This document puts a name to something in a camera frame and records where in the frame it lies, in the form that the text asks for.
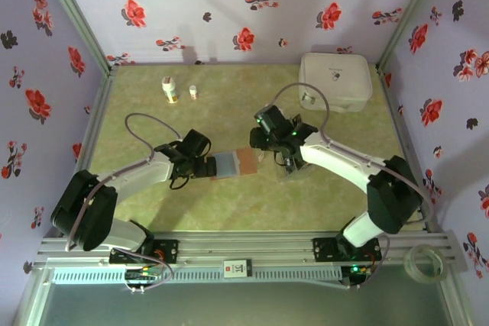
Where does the left arm grey camera cable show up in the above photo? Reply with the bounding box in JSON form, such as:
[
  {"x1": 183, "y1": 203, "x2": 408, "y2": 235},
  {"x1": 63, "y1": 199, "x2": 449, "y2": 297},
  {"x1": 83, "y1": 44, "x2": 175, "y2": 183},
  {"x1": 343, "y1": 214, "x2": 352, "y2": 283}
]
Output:
[{"x1": 65, "y1": 112, "x2": 183, "y2": 253}]

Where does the white zipped pouch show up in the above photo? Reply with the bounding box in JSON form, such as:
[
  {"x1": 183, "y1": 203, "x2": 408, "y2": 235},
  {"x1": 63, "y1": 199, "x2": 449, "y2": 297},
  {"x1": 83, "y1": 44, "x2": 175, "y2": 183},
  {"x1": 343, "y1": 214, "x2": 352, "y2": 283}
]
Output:
[{"x1": 299, "y1": 52, "x2": 374, "y2": 114}]

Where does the white slotted cable duct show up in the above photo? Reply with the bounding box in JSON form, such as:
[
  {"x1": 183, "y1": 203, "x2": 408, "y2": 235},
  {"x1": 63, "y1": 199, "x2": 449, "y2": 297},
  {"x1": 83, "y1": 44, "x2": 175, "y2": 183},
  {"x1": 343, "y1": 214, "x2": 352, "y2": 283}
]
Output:
[{"x1": 51, "y1": 266, "x2": 343, "y2": 286}]

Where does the black looped gripper cable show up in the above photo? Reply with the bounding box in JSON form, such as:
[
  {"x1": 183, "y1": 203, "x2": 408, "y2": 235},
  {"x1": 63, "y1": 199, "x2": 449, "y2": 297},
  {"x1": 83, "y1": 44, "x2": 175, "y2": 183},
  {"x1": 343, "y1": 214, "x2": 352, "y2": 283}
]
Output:
[{"x1": 168, "y1": 174, "x2": 190, "y2": 191}]

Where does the large white pill bottle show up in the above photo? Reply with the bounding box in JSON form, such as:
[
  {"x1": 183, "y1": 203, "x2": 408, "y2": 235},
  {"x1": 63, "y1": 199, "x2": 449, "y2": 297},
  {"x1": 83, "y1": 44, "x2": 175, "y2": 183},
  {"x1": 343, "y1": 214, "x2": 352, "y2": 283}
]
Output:
[{"x1": 160, "y1": 76, "x2": 180, "y2": 105}]

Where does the clear tape roll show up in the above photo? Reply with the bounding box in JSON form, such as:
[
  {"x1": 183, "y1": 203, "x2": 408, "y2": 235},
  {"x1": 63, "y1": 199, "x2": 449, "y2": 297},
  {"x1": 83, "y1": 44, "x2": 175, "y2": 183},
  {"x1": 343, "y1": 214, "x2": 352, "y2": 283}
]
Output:
[{"x1": 403, "y1": 244, "x2": 449, "y2": 286}]

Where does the aluminium corner post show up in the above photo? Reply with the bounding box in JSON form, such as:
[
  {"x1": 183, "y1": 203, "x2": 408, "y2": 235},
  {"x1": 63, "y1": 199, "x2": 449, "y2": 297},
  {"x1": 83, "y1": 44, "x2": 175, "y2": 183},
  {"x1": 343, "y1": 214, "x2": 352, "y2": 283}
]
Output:
[
  {"x1": 36, "y1": 0, "x2": 120, "y2": 75},
  {"x1": 376, "y1": 0, "x2": 446, "y2": 71}
]

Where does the aluminium side rail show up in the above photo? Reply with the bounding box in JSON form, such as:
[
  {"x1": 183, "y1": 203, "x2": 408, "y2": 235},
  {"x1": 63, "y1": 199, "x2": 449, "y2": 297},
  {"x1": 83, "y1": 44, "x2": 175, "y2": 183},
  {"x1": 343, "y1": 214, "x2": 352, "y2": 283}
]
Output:
[
  {"x1": 60, "y1": 66, "x2": 120, "y2": 236},
  {"x1": 376, "y1": 64, "x2": 440, "y2": 234}
]

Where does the green circuit board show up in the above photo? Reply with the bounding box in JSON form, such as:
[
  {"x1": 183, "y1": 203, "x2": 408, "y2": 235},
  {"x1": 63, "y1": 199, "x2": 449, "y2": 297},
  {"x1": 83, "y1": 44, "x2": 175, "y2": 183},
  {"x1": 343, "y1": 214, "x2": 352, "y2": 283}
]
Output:
[
  {"x1": 125, "y1": 266, "x2": 164, "y2": 281},
  {"x1": 349, "y1": 263, "x2": 374, "y2": 278}
]

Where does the grey base cable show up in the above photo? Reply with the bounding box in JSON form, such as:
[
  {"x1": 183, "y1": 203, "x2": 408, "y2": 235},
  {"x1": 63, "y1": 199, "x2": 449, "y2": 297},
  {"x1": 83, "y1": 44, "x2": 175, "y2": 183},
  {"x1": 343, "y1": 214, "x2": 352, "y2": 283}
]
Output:
[
  {"x1": 122, "y1": 247, "x2": 176, "y2": 295},
  {"x1": 339, "y1": 231, "x2": 391, "y2": 291}
]

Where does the aluminium frame leg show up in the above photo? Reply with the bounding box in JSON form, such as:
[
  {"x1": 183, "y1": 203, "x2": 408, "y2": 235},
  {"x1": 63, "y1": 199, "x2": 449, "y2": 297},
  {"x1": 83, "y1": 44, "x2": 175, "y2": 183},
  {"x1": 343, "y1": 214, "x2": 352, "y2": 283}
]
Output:
[
  {"x1": 439, "y1": 278, "x2": 477, "y2": 326},
  {"x1": 13, "y1": 268, "x2": 54, "y2": 326}
]

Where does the brown cardboard piece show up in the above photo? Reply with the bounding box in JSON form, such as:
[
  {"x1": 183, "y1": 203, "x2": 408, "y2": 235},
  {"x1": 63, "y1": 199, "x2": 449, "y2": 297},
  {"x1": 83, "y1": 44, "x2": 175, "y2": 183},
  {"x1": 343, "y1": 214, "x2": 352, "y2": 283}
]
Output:
[{"x1": 212, "y1": 147, "x2": 267, "y2": 181}]

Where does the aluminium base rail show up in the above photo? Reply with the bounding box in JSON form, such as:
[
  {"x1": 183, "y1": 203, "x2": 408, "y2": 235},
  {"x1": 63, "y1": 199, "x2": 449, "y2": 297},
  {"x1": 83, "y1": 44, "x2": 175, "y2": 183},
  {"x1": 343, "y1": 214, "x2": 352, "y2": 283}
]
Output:
[{"x1": 32, "y1": 229, "x2": 469, "y2": 272}]

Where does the red white label tag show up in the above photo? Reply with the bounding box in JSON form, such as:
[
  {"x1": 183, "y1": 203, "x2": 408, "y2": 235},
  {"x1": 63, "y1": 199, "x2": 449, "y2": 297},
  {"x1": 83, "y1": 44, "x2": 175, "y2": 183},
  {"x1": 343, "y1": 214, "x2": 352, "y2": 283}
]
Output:
[{"x1": 222, "y1": 259, "x2": 254, "y2": 279}]

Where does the right arm grey camera cable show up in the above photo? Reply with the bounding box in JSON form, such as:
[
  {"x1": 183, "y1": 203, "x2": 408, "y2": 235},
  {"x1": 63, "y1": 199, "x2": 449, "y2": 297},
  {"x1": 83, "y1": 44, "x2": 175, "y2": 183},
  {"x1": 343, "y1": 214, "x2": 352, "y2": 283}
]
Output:
[{"x1": 268, "y1": 82, "x2": 436, "y2": 228}]

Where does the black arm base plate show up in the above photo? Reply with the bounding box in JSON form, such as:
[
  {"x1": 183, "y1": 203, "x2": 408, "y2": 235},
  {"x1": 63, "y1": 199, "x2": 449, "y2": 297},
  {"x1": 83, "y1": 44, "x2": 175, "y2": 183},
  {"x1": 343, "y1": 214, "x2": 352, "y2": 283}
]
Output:
[
  {"x1": 312, "y1": 237, "x2": 382, "y2": 263},
  {"x1": 108, "y1": 239, "x2": 180, "y2": 266}
]

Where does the arm grey camera cable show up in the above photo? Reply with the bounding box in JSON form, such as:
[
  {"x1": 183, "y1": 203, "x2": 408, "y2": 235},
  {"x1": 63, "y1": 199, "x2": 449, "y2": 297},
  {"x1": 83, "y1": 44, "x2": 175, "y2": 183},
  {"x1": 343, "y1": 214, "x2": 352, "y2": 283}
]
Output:
[
  {"x1": 268, "y1": 82, "x2": 436, "y2": 228},
  {"x1": 65, "y1": 112, "x2": 183, "y2": 253}
]

